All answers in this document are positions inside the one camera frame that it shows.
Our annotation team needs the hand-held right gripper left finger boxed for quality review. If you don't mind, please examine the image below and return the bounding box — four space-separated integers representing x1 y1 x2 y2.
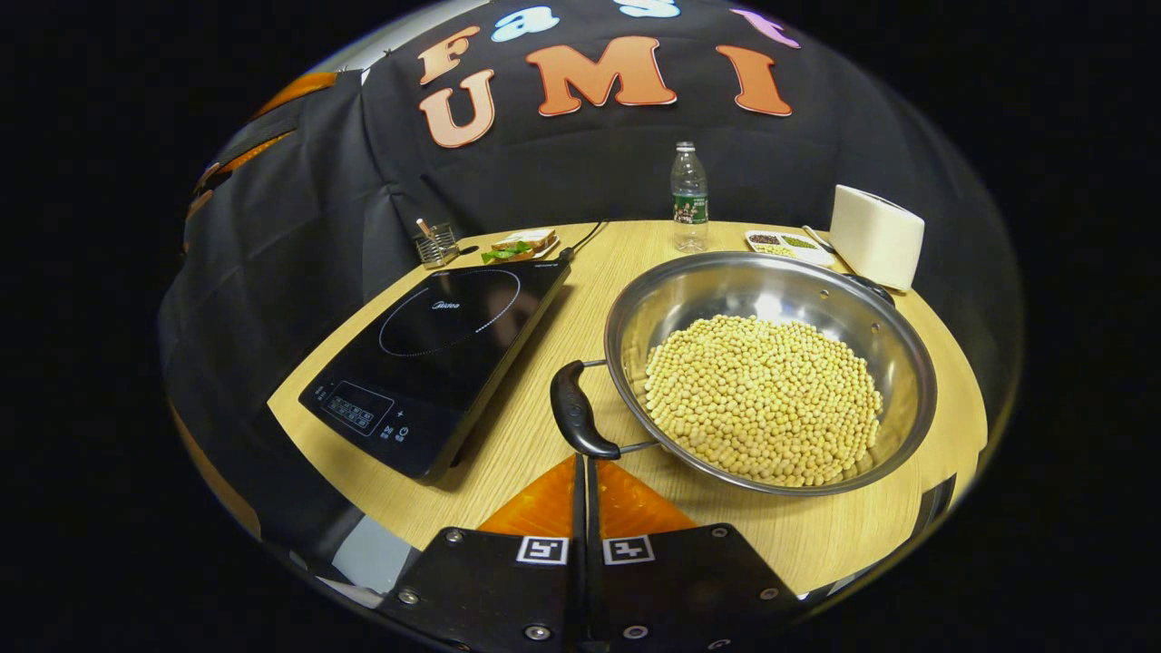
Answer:
376 453 587 653

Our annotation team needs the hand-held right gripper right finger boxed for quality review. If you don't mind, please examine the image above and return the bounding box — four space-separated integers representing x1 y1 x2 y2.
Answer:
585 458 805 653

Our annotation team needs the pile of soybeans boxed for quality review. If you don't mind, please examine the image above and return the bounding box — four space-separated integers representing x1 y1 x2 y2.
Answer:
642 315 884 489

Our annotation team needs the black induction cooktop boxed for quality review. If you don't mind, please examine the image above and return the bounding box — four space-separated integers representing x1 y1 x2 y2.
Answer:
299 257 572 482

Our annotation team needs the stainless steel pot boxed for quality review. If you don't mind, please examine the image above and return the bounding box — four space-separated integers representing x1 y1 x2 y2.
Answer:
549 251 938 498

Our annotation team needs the sandwich on plate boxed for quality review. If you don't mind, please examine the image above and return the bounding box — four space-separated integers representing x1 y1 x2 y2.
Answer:
481 229 561 266

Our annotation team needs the white divided bean dish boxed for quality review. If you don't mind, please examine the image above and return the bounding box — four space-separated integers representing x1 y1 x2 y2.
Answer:
746 229 836 269

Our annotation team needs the clear plastic water bottle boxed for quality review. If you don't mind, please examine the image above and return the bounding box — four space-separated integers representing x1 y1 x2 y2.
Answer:
670 141 710 254

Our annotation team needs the white toaster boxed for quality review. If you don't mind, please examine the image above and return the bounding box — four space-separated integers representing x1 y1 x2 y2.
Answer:
829 184 926 293

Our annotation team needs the black power cable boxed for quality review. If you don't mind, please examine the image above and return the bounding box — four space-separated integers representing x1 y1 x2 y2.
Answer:
558 220 610 265

